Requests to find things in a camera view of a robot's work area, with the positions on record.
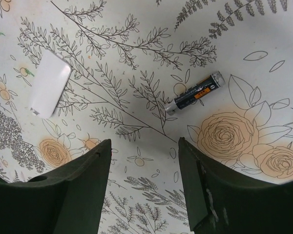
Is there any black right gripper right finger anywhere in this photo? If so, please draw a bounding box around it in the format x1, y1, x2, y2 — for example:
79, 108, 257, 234
178, 138, 293, 234

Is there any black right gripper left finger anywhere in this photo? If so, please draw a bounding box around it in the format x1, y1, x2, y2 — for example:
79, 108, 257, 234
0, 139, 112, 234

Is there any black AAA battery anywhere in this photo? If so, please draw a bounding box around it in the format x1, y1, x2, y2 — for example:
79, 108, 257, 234
165, 71, 225, 116

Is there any white battery cover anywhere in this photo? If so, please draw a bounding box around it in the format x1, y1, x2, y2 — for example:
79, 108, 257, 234
29, 50, 72, 119

